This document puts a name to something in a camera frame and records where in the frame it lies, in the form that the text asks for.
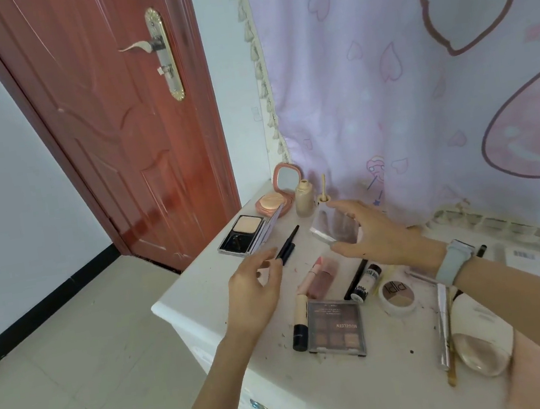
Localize person's right hand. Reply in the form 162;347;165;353
324;187;451;288

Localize person's left hand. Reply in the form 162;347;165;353
216;245;296;349

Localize small black white bottle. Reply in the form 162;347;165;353
346;262;386;306

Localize round white powder compact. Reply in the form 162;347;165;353
376;274;420;321

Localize black eyeliner pencil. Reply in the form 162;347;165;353
339;258;374;302

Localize beige concealer tube black cap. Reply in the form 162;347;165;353
285;291;318;354

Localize small peach lip glaze tube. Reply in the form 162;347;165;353
293;255;330;299

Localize black eyeliner pencils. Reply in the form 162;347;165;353
271;225;304;265

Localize silver square palette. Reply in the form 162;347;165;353
307;198;365;251

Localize dark grey palette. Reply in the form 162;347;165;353
212;202;292;260

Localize pink lip gloss tube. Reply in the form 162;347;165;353
305;257;343;300

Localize orange brown eyeshadow palette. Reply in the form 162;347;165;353
302;292;369;365

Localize black foundation bottle cap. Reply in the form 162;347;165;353
314;173;333;206

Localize silver mascara tube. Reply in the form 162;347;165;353
428;282;459;372

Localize beige foundation bottle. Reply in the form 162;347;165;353
292;178;320;219

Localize pink cushion compact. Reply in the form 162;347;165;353
250;161;304;222

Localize white oval compact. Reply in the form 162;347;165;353
446;287;521;382

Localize person's right forearm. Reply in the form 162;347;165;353
451;250;540;404

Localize person's left forearm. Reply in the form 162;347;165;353
152;330;266;409

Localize white smartwatch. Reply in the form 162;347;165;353
430;236;480;288

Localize white table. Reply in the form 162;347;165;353
137;146;540;409

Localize lilac cartoon cloth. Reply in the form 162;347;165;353
231;0;540;282

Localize brown wooden door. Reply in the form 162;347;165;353
0;0;250;296

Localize brass door handle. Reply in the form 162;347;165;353
113;4;186;108

